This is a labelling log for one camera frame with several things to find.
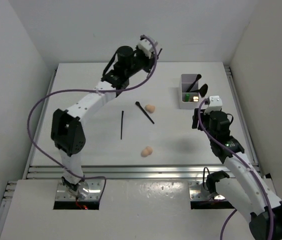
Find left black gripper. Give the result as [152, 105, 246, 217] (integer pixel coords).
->
[124, 44, 157, 78]

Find black gold eyeshadow palette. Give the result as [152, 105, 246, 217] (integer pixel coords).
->
[192, 96, 200, 102]

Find green lipstick tube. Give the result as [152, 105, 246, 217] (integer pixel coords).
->
[184, 93, 190, 102]

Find large black powder brush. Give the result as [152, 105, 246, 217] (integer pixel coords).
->
[186, 74, 202, 93]

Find black fan makeup brush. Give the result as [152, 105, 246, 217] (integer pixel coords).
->
[190, 83, 209, 98]

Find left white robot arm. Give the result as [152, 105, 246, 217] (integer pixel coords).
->
[51, 45, 160, 193]

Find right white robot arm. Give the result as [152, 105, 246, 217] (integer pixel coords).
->
[192, 108, 282, 240]

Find upper beige makeup sponge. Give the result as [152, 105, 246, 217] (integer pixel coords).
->
[145, 104, 156, 114]

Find beige makeup sponge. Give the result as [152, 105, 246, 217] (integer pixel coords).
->
[141, 146, 153, 158]
[145, 104, 156, 114]

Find lower beige makeup sponge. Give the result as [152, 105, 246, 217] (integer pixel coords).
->
[141, 146, 153, 158]

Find white organizer box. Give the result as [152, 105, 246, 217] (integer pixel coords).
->
[178, 73, 200, 110]

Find small black blending brush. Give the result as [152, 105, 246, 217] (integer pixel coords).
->
[135, 101, 155, 125]

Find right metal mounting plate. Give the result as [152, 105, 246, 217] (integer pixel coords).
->
[188, 180, 228, 202]

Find metal mounting plate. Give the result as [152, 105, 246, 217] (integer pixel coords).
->
[188, 180, 228, 202]
[55, 175, 106, 202]

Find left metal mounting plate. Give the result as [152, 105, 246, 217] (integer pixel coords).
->
[55, 175, 106, 202]

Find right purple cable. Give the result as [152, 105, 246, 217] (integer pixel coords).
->
[197, 99, 274, 240]

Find purple cable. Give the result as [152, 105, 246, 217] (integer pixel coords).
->
[27, 36, 158, 201]
[197, 99, 274, 240]

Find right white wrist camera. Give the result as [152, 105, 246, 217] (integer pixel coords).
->
[203, 95, 223, 115]

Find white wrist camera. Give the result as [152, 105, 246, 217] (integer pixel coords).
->
[203, 95, 223, 115]
[137, 35, 161, 59]

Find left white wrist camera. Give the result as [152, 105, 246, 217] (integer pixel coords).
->
[137, 35, 161, 59]

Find aluminium frame rail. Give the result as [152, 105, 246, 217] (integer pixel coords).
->
[0, 62, 258, 240]

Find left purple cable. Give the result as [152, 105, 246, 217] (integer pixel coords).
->
[27, 36, 158, 201]

